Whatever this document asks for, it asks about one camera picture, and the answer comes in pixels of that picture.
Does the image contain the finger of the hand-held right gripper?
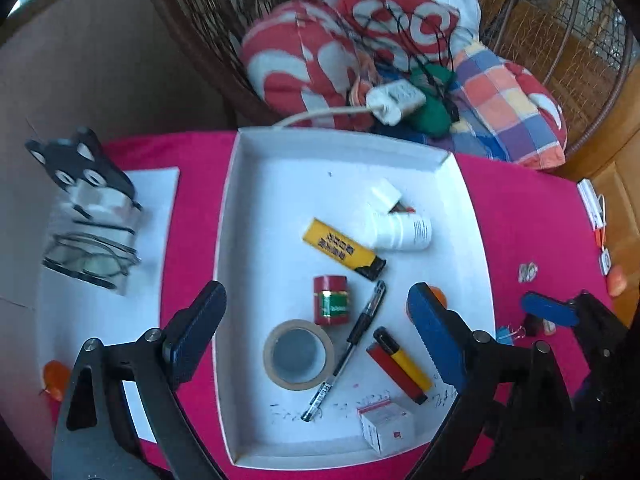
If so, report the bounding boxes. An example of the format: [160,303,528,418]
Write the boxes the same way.
[521,290,630,362]

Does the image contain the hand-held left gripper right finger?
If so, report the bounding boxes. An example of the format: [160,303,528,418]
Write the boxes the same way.
[406,282,591,480]

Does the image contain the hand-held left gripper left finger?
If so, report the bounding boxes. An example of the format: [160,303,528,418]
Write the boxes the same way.
[52,281,227,480]

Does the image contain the white rectangular tray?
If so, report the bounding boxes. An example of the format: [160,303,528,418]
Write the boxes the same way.
[212,127,497,471]

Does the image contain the small orange round object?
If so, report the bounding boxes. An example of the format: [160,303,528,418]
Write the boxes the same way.
[42,360,72,403]
[407,285,447,321]

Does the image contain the yellow lighter black cap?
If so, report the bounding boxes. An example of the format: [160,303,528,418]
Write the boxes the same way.
[372,326,433,395]

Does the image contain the blue binder clip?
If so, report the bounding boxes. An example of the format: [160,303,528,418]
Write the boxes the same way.
[496,325,526,346]

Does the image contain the brown tape roll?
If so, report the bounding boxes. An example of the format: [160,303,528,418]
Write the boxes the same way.
[263,319,336,391]

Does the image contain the black gel pen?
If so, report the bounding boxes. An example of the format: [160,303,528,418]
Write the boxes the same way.
[301,280,387,422]

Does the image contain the small white carton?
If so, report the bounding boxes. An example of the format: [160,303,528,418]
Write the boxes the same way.
[357,395,416,458]

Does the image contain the white pill bottle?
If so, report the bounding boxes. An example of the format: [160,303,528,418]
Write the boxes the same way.
[367,207,432,252]

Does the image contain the red jar green label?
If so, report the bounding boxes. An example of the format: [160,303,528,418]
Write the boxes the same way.
[313,275,349,327]

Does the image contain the white paper sheet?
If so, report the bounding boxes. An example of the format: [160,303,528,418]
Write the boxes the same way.
[35,167,181,443]

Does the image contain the yellow black tube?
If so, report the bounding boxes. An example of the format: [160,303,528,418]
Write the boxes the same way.
[301,217,387,282]

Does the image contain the white bottle cap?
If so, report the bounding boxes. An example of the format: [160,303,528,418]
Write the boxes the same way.
[367,178,402,215]

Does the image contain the checkered cushion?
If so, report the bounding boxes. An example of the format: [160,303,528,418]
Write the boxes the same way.
[447,40,568,170]

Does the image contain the black cat-shaped glasses holder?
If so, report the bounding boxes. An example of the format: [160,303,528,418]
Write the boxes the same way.
[25,129,143,293]

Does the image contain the green cloth pouch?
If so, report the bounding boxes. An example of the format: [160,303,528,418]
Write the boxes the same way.
[400,64,458,138]

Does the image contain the white power strip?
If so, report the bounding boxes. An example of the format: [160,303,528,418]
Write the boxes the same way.
[366,80,427,126]

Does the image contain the large red white cushion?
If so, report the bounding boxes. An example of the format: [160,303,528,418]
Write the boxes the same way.
[240,0,376,131]

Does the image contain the red white square pillow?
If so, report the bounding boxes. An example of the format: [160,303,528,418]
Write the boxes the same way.
[334,0,461,68]

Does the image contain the wicker hanging egg chair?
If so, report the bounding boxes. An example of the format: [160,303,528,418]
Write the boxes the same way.
[135,0,640,181]

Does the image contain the wire-frame glasses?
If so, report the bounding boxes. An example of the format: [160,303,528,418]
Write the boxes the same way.
[42,232,142,291]

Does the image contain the black tangled cable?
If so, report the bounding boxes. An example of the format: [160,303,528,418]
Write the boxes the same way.
[295,2,461,121]

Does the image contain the white power cord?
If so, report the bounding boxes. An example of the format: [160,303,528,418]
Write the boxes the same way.
[272,104,376,128]

